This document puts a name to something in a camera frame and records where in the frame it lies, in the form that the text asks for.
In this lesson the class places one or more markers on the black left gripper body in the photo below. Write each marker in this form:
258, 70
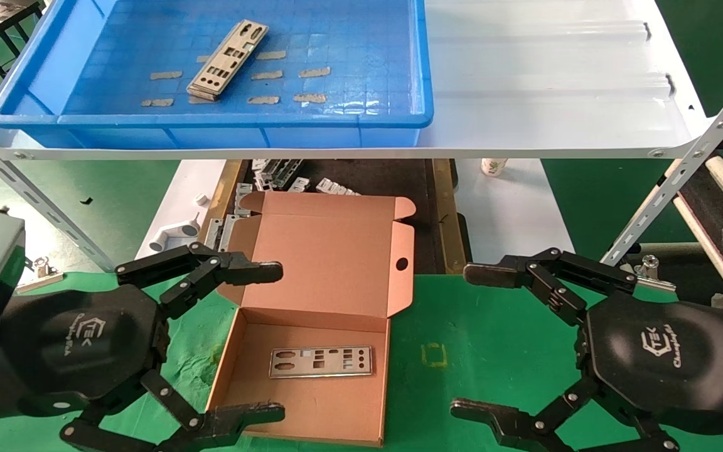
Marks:
85, 339

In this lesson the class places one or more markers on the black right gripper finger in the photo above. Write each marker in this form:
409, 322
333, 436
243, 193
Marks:
543, 270
524, 430

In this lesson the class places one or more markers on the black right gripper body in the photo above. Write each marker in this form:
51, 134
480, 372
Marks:
656, 351

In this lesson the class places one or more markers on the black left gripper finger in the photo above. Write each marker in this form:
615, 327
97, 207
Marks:
236, 417
223, 270

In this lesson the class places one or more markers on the silver metal IO shield plate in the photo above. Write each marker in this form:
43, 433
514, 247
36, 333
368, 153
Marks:
330, 371

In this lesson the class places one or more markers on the brown cardboard box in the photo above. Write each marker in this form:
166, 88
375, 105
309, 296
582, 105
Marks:
336, 263

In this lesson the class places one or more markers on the wooden framed black tray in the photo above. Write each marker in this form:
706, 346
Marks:
393, 182

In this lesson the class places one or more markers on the blue plastic tray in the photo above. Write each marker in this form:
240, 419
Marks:
368, 63

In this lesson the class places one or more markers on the white plastic pipe fitting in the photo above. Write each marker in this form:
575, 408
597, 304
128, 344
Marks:
173, 233

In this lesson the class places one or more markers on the small white plastic piece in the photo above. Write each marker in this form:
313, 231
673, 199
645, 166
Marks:
202, 199

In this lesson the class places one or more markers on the silver binder clip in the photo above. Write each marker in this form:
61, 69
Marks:
42, 270
651, 263

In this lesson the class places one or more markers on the green cloth mat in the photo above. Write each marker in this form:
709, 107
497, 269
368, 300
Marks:
481, 351

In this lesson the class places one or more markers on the beige round rod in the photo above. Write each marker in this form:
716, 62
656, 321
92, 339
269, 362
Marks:
700, 235

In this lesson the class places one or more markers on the grey perforated shelf upright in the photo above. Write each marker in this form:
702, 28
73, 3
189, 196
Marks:
35, 194
669, 188

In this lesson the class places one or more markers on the white metal shelf panel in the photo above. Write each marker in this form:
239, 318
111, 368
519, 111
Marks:
524, 75

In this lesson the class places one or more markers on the stack of metal plates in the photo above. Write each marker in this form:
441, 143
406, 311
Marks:
236, 43

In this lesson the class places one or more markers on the grey long metal bracket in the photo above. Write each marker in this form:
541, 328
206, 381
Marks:
223, 229

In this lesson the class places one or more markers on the grey notched metal bracket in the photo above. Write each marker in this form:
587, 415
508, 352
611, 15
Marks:
243, 198

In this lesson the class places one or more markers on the grey metal bracket pile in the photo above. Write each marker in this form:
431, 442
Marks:
277, 171

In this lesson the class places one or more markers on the small grey metal bracket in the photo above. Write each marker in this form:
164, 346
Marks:
299, 184

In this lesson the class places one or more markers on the grey ribbed metal bracket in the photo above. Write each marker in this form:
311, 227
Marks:
336, 187

